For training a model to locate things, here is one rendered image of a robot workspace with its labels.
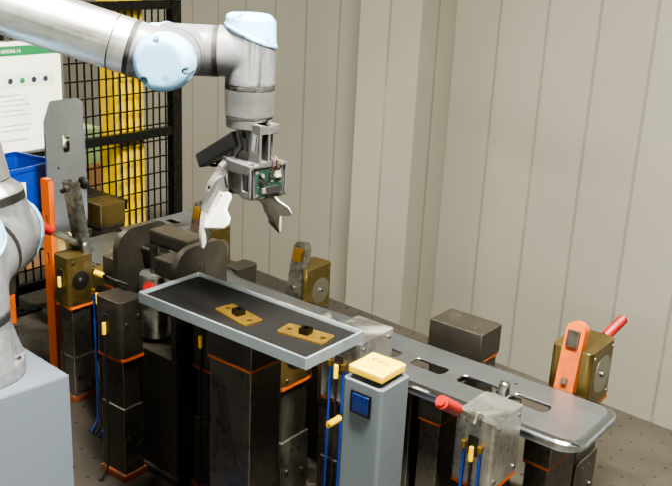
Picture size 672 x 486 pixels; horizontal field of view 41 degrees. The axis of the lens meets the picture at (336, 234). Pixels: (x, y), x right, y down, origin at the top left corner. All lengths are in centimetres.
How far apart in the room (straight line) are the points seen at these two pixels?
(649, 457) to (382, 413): 96
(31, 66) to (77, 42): 138
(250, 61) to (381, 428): 56
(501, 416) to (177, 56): 71
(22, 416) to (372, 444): 51
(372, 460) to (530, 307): 232
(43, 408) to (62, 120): 107
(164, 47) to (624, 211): 236
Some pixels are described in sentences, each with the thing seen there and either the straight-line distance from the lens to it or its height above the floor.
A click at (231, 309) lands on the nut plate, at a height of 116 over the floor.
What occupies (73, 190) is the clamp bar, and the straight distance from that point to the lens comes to 204.
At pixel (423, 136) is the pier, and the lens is 355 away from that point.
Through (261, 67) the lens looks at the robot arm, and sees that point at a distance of 134.
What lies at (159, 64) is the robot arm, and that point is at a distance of 120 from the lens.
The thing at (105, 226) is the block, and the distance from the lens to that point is 245.
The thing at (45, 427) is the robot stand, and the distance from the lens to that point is 144.
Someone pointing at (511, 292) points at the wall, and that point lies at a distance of 362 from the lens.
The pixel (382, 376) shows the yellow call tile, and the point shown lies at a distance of 128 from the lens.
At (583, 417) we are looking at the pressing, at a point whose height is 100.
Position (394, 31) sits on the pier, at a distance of 352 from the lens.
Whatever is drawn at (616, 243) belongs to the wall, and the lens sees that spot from 336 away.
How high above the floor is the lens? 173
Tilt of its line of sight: 18 degrees down
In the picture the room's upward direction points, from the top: 3 degrees clockwise
